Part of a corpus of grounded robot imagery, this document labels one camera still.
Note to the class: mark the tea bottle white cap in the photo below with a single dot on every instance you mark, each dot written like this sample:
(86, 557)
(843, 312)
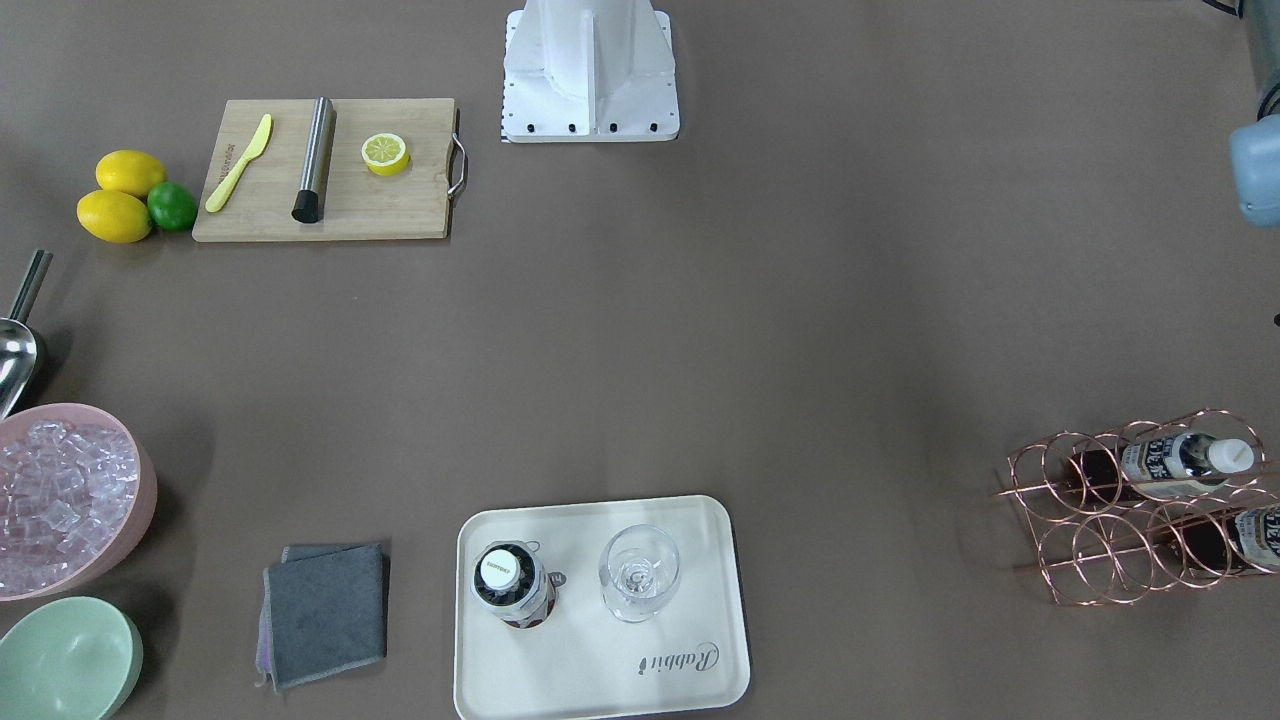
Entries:
(512, 584)

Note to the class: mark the copper wire bottle basket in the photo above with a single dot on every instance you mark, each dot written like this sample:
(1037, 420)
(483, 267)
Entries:
(1092, 547)

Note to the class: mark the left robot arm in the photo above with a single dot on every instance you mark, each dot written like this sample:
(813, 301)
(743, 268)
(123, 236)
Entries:
(1254, 149)

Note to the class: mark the tea bottle middle basket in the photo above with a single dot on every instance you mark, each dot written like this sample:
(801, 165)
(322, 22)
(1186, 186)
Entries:
(1187, 465)

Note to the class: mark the tea bottle basket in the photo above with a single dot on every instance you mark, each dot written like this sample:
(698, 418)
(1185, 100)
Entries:
(1240, 540)
(1187, 465)

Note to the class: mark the tea bottle far basket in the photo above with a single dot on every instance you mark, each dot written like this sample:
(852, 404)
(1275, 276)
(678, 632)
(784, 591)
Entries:
(1240, 540)

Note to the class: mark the clear wine glass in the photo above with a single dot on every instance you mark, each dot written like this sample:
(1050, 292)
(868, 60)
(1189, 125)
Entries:
(639, 572)

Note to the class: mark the bamboo cutting board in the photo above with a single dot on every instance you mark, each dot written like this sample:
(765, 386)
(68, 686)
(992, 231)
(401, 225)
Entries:
(358, 205)

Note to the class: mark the cream rabbit tray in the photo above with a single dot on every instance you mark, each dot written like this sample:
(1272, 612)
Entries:
(581, 662)

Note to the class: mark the half lemon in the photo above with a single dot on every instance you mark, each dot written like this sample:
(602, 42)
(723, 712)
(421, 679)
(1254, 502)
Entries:
(385, 154)

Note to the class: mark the steel muddler black tip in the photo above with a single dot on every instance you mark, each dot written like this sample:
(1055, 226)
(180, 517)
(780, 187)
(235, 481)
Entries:
(310, 198)

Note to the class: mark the grey folded cloth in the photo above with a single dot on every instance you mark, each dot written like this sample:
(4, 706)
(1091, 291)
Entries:
(324, 612)

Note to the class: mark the yellow plastic knife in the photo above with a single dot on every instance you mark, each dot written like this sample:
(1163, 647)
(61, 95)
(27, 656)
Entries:
(254, 149)

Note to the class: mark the green lime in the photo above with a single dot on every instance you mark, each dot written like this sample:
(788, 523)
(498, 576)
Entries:
(172, 207)

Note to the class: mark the yellow lemon upper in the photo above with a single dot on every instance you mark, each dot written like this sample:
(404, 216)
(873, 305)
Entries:
(130, 171)

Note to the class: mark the yellow lemon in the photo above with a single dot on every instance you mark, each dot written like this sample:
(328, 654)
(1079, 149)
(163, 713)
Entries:
(114, 216)
(130, 171)

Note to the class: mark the yellow lemon lower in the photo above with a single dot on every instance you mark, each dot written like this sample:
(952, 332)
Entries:
(114, 216)

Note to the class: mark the pink bowl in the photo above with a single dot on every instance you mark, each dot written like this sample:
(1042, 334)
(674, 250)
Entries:
(137, 520)

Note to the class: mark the clear ice cubes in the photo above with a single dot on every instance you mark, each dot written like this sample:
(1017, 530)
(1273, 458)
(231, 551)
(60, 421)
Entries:
(66, 490)

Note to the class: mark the steel ice scoop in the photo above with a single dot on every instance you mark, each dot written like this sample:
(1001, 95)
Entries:
(20, 346)

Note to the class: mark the green bowl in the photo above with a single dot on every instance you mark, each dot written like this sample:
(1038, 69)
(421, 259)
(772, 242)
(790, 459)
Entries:
(76, 658)

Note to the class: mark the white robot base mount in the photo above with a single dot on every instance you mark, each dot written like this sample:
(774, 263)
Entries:
(589, 72)

